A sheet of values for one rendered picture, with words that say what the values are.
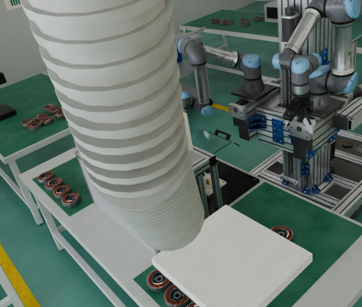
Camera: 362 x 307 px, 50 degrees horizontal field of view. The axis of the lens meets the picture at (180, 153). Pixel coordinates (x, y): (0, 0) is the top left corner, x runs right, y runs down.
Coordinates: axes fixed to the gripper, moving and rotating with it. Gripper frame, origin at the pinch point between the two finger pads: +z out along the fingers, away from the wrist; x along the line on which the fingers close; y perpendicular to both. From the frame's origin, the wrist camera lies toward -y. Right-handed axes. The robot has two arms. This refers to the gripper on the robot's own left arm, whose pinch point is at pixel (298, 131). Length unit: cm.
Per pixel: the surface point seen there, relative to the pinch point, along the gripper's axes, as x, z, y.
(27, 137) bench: 223, 40, -66
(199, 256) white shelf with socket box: -24, -5, -90
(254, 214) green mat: 9.6, 40.1, -25.4
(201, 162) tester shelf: 24.9, 3.6, -42.4
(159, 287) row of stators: 9, 37, -90
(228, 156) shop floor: 143, 115, 89
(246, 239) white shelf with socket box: -31, -5, -74
